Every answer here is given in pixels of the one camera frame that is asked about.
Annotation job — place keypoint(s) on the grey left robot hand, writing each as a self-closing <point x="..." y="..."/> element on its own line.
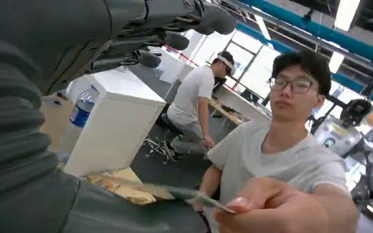
<point x="61" y="35"/>

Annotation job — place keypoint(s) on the thin pale card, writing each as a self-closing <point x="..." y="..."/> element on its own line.
<point x="207" y="200"/>

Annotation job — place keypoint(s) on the grey ribbed left robot arm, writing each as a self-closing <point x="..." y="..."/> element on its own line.
<point x="9" y="128"/>

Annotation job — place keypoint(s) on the clear water bottle blue label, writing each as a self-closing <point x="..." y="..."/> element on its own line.
<point x="80" y="112"/>

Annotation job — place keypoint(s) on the pale wooden box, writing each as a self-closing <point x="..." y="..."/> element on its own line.
<point x="56" y="122"/>

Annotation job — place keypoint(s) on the white box cabinet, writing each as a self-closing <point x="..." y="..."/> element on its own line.
<point x="115" y="128"/>

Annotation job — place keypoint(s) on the person with white visor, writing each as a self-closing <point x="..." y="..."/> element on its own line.
<point x="191" y="99"/>

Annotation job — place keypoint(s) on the office chair with metal base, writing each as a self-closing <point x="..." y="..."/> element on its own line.
<point x="165" y="146"/>

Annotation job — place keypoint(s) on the wooden desk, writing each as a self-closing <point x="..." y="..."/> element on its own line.
<point x="226" y="113"/>

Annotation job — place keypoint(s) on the dark monitor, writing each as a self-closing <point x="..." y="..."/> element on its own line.
<point x="250" y="96"/>

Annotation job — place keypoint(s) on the long narrow ceiling light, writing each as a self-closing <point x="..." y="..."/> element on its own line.
<point x="262" y="27"/>

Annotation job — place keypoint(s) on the person with glasses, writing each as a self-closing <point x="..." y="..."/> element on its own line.
<point x="270" y="160"/>

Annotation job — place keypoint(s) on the thick blue ceiling pipe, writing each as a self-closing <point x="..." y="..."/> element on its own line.
<point x="321" y="30"/>

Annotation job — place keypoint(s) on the person's hand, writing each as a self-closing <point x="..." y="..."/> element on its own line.
<point x="270" y="209"/>

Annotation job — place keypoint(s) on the small ceiling light panel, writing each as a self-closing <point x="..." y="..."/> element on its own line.
<point x="335" y="62"/>

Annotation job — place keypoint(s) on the large ceiling light panel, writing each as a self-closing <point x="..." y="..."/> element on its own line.
<point x="346" y="14"/>

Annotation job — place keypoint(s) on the thin blue ceiling beam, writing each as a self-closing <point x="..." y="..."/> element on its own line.
<point x="347" y="80"/>

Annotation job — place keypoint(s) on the silver humanoid robot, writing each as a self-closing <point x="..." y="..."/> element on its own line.
<point x="337" y="136"/>

